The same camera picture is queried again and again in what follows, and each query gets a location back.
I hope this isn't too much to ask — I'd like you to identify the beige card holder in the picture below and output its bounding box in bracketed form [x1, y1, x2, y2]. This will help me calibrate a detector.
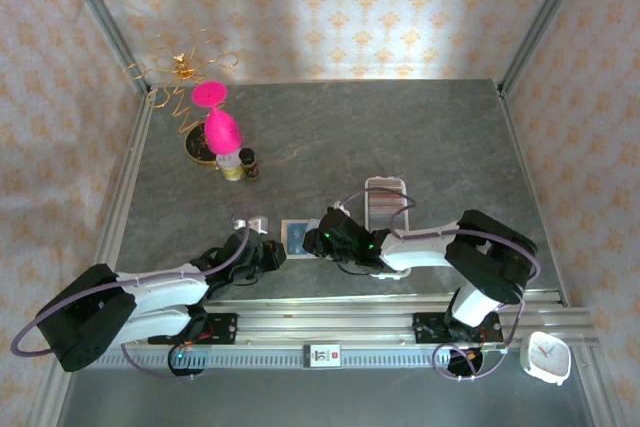
[279, 218, 324, 261]

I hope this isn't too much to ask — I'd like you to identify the white plastic basket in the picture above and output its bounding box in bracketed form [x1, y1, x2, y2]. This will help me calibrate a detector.
[364, 176, 413, 281]

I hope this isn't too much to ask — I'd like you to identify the yellow jar white lid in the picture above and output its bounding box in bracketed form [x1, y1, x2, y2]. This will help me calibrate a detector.
[215, 152, 247, 183]

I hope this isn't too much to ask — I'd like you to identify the small dark spice bottle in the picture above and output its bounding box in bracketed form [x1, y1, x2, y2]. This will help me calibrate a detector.
[238, 147, 262, 182]

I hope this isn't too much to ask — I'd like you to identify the white label plate red mark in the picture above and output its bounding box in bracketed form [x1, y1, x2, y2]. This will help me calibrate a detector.
[302, 343, 343, 370]

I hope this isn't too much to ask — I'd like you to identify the pink wine glass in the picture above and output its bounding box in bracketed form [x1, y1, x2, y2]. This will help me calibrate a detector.
[191, 80, 243, 157]

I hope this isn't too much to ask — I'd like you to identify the white alarm clock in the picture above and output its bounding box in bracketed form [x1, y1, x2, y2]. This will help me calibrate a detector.
[519, 330, 572, 387]

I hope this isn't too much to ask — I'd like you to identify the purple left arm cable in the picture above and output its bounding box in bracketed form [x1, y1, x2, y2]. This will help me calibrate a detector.
[10, 216, 251, 382]

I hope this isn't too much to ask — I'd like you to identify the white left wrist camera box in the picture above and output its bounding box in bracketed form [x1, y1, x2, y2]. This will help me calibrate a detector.
[233, 215, 271, 236]

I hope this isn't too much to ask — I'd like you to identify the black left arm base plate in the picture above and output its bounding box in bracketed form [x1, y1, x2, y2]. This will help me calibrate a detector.
[147, 312, 239, 347]

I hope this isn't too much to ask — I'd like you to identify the aluminium mounting rail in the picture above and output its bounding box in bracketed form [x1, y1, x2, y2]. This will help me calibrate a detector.
[53, 296, 600, 351]

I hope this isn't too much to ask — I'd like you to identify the red wire yellow connector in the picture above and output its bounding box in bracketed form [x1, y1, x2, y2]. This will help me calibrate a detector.
[180, 327, 217, 349]
[462, 330, 502, 363]

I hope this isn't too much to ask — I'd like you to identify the grey slotted cable duct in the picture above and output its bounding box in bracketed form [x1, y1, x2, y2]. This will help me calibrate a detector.
[73, 349, 526, 369]

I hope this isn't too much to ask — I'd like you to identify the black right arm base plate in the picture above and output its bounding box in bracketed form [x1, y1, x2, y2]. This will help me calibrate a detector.
[412, 311, 504, 347]

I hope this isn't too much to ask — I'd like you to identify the aluminium side rail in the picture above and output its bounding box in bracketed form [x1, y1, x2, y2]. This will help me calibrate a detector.
[82, 89, 154, 298]
[497, 89, 571, 308]

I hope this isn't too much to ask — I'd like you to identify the gold wire glass rack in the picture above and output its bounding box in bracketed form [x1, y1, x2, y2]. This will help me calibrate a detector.
[124, 29, 240, 167]

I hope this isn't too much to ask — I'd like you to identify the aluminium frame post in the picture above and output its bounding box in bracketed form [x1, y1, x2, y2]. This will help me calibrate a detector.
[52, 0, 151, 94]
[497, 0, 594, 98]

